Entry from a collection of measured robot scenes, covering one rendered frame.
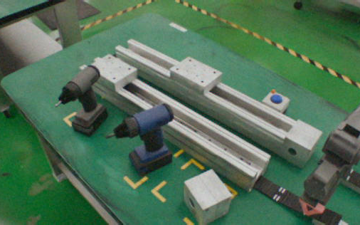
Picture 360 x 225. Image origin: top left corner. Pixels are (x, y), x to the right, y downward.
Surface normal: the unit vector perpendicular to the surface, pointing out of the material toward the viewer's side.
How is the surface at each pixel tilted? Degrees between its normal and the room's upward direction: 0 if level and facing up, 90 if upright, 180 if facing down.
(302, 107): 0
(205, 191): 0
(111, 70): 0
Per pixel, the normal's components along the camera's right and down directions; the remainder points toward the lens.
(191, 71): 0.02, -0.73
